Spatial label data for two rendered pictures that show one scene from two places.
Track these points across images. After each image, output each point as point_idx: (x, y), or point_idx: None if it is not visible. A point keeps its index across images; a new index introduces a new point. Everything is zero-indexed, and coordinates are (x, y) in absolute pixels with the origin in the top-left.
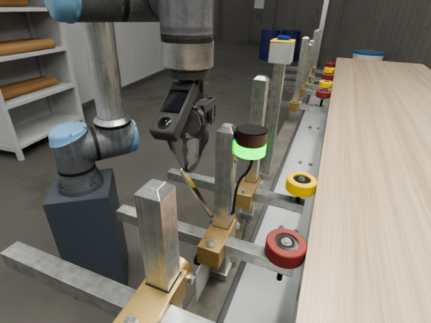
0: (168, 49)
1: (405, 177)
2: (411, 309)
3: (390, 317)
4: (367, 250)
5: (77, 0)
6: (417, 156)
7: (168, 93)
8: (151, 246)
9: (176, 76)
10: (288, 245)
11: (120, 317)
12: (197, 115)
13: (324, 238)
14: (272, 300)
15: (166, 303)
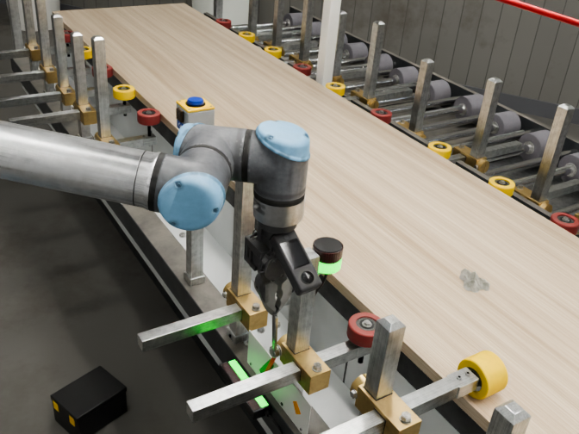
0: (284, 212)
1: (358, 214)
2: (457, 315)
3: (455, 326)
4: (407, 294)
5: (222, 204)
6: (341, 183)
7: (282, 249)
8: (389, 363)
9: (284, 231)
10: (371, 325)
11: (395, 421)
12: None
13: (378, 304)
14: (330, 397)
15: (400, 398)
